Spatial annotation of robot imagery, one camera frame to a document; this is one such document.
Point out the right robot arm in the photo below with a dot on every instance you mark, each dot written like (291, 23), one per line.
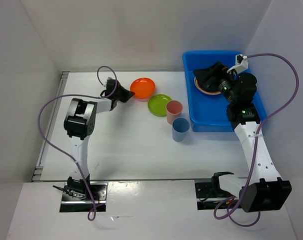
(264, 189)

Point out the blue plastic bin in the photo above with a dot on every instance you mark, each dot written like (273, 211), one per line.
(219, 96)

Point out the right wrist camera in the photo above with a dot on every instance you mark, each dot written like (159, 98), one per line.
(241, 64)

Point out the pink cup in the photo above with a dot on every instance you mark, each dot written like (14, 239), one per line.
(174, 109)

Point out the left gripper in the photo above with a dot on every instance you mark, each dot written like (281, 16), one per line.
(127, 94)

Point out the orange plate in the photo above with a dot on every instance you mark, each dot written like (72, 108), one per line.
(143, 87)

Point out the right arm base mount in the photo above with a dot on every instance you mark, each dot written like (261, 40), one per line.
(206, 197)

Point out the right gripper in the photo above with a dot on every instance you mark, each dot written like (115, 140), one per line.
(214, 75)

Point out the blue cup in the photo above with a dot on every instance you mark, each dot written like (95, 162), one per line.
(180, 127)

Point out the brown woven bamboo tray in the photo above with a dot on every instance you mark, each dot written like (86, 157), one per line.
(210, 93)

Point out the green plate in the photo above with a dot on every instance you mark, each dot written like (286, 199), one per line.
(157, 104)

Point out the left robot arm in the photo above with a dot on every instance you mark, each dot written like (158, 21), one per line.
(79, 124)

